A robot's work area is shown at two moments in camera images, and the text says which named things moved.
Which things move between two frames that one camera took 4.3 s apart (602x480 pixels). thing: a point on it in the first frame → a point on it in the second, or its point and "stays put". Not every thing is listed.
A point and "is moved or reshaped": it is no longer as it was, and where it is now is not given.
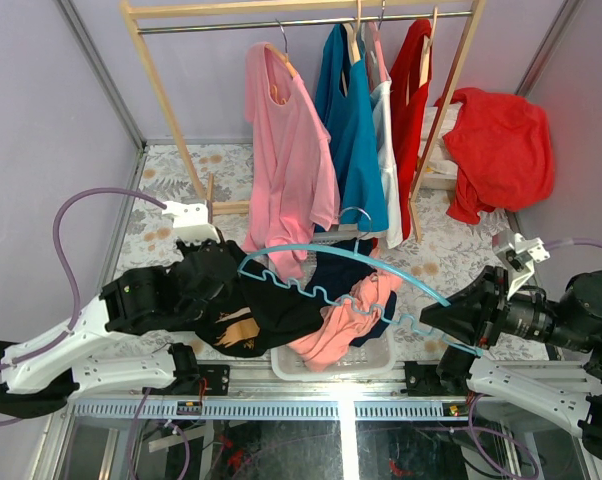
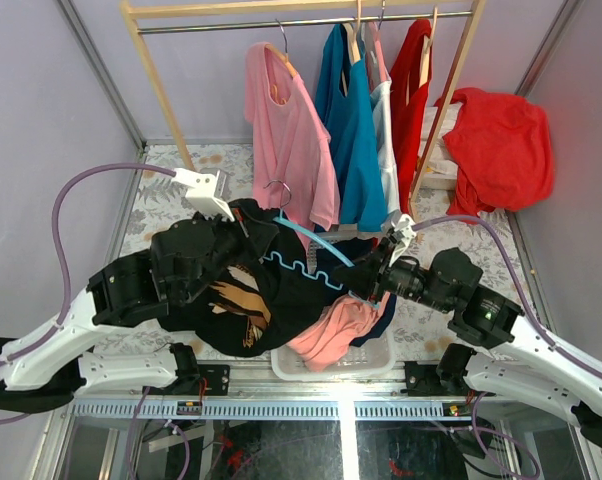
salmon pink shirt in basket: [340, 326] stays put
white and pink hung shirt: [381, 92] stays put
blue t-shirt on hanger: [349, 121] stays put
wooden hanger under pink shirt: [286, 58] stays put
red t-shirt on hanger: [409, 102] stays put
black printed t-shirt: [257, 312] is moved or reshaped
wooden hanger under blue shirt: [353, 38] stays put
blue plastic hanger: [359, 253] → [318, 239]
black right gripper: [469, 316] → [366, 278]
